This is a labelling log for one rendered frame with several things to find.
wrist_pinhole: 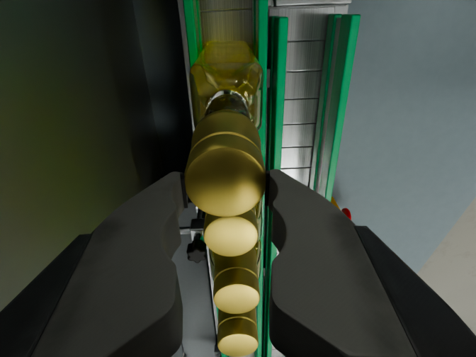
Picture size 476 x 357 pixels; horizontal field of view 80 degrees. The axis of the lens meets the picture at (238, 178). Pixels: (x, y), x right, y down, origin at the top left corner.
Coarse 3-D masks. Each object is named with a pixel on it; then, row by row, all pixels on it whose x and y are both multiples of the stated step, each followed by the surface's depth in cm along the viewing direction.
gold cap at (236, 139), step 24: (216, 120) 13; (240, 120) 14; (192, 144) 13; (216, 144) 11; (240, 144) 11; (192, 168) 11; (216, 168) 11; (240, 168) 11; (264, 168) 11; (192, 192) 12; (216, 192) 12; (240, 192) 12; (264, 192) 12
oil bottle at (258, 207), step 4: (260, 200) 27; (256, 204) 26; (260, 204) 27; (256, 208) 26; (260, 208) 27; (256, 212) 26; (260, 212) 27; (256, 216) 26; (260, 216) 27; (256, 220) 26; (260, 220) 27; (260, 224) 27; (260, 228) 27; (260, 232) 28; (260, 236) 28
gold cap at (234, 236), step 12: (216, 216) 17; (240, 216) 17; (252, 216) 18; (204, 228) 17; (216, 228) 17; (228, 228) 17; (240, 228) 17; (252, 228) 17; (204, 240) 18; (216, 240) 18; (228, 240) 18; (240, 240) 18; (252, 240) 18; (216, 252) 18; (228, 252) 18; (240, 252) 18
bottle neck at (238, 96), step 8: (216, 96) 19; (224, 96) 18; (232, 96) 18; (240, 96) 20; (208, 104) 19; (216, 104) 17; (224, 104) 17; (232, 104) 17; (240, 104) 17; (208, 112) 17; (240, 112) 16; (248, 112) 18
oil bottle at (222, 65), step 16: (208, 48) 30; (224, 48) 30; (240, 48) 29; (208, 64) 21; (224, 64) 21; (240, 64) 21; (256, 64) 21; (192, 80) 21; (208, 80) 20; (224, 80) 20; (240, 80) 20; (256, 80) 20; (192, 96) 21; (208, 96) 20; (256, 96) 21; (256, 112) 21; (256, 128) 22
